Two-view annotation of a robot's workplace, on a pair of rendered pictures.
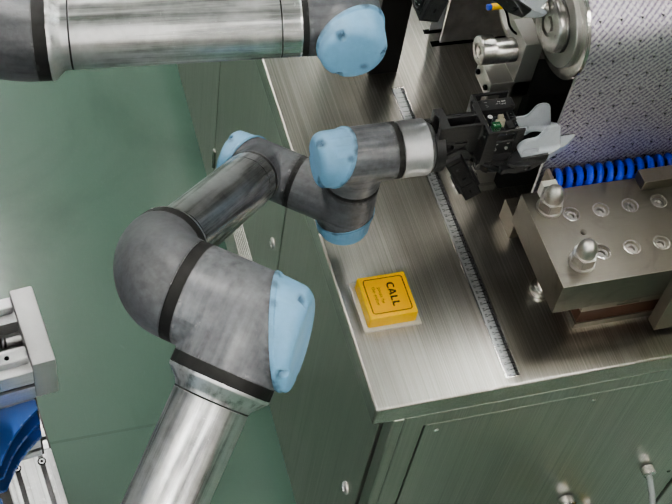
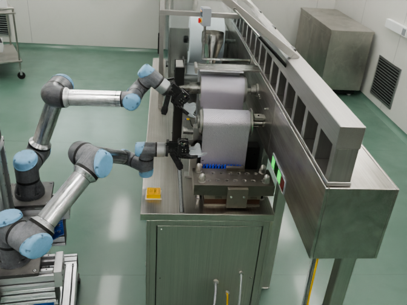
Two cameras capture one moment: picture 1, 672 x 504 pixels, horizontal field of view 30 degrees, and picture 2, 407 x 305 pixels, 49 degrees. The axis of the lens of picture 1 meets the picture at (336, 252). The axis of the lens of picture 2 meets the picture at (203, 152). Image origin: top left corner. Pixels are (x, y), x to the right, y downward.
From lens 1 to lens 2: 1.15 m
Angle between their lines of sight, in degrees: 28
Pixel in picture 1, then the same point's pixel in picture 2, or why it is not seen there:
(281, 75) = not seen: hidden behind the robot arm
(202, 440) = (74, 181)
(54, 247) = (103, 229)
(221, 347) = (83, 160)
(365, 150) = (146, 145)
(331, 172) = (137, 149)
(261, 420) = not seen: hidden behind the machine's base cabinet
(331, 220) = (140, 168)
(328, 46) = (123, 100)
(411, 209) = (170, 178)
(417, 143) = (160, 146)
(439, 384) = (160, 210)
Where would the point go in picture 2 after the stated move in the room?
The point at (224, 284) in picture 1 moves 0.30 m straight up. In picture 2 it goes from (88, 147) to (84, 82)
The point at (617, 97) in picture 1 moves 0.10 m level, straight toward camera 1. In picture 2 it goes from (216, 141) to (205, 149)
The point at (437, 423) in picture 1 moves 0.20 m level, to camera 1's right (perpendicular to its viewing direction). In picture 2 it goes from (161, 226) to (199, 237)
